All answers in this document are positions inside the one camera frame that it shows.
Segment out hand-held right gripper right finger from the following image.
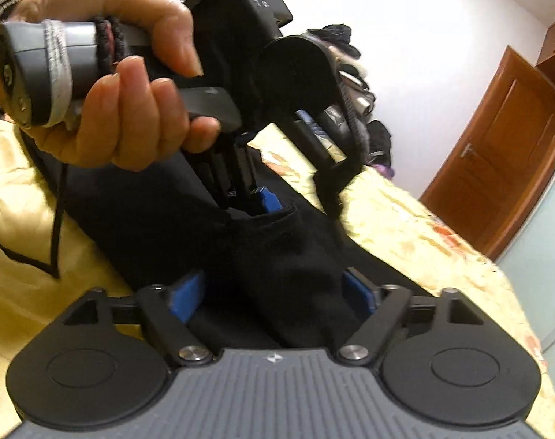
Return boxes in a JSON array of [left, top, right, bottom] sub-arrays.
[[336, 267, 486, 367]]

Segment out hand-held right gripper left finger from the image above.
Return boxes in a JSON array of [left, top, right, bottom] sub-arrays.
[[63, 271, 214, 367]]

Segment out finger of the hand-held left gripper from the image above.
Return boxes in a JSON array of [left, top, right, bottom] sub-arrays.
[[288, 110, 366, 219], [190, 144, 284, 217]]

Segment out black pants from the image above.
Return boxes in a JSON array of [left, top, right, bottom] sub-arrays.
[[35, 146, 439, 353]]

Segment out person's left hand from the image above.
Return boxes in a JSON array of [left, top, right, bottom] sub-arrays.
[[12, 0, 222, 171]]

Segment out pile of clothes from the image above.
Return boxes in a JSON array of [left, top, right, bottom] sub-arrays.
[[300, 23, 392, 179]]

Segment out yellow floral quilt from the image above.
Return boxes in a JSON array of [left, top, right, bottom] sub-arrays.
[[0, 123, 555, 439]]

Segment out wooden door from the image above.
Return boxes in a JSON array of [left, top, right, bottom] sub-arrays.
[[419, 46, 555, 261]]

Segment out frosted glass wardrobe door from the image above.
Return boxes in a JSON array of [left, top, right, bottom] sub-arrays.
[[499, 151, 555, 369]]

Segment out black cable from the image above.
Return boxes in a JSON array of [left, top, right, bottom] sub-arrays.
[[0, 139, 70, 281]]

